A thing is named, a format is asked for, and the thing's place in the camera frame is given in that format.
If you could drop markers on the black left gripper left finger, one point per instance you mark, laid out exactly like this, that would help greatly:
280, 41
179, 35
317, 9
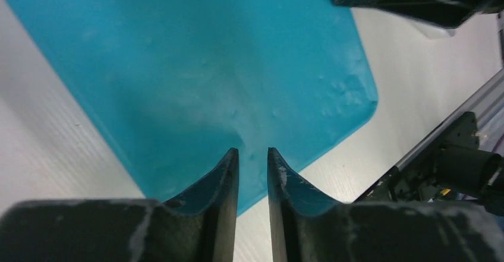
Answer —
198, 224

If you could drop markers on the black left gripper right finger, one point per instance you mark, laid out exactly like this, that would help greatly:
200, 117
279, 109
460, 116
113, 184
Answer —
308, 225

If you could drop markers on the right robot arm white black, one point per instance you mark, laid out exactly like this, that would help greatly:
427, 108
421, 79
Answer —
449, 158

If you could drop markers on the teal box lid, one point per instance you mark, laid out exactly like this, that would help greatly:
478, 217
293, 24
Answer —
173, 84

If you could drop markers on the steel serving tongs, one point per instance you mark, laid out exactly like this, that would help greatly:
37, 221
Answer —
432, 32

